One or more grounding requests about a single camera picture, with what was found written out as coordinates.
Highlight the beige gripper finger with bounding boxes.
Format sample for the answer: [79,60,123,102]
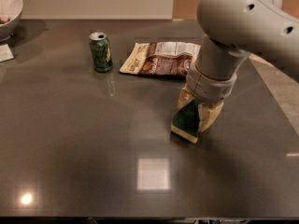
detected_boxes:
[178,85,194,109]
[198,101,223,133]

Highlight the green and yellow sponge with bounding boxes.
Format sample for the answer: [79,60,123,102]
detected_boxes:
[171,100,200,143]

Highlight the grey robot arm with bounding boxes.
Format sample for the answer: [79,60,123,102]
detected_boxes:
[171,0,299,138]

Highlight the brown chip bag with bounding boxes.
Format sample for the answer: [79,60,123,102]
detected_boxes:
[120,42,200,77]

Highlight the green soda can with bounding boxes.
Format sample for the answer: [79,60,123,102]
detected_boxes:
[90,32,112,73]

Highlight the white paper napkin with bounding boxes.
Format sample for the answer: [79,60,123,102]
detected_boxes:
[0,44,14,63]

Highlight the white bowl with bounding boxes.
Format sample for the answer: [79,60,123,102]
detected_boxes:
[0,0,23,41]

